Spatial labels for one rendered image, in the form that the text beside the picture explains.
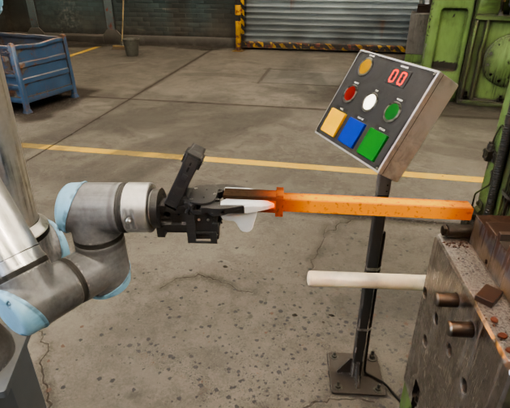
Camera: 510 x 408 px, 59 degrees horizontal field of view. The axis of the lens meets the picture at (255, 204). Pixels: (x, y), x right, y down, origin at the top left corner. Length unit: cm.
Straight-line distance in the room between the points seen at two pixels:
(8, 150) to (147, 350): 119
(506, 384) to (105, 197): 69
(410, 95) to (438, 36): 457
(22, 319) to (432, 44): 534
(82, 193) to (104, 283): 17
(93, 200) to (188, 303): 146
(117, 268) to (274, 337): 125
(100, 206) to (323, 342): 141
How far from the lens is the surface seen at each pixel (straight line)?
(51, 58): 574
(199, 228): 79
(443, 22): 576
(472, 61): 575
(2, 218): 83
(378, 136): 122
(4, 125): 106
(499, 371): 81
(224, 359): 196
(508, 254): 89
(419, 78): 123
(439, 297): 92
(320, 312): 217
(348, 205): 78
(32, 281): 82
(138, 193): 80
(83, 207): 82
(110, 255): 87
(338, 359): 197
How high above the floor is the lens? 143
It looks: 28 degrees down
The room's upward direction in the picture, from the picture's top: straight up
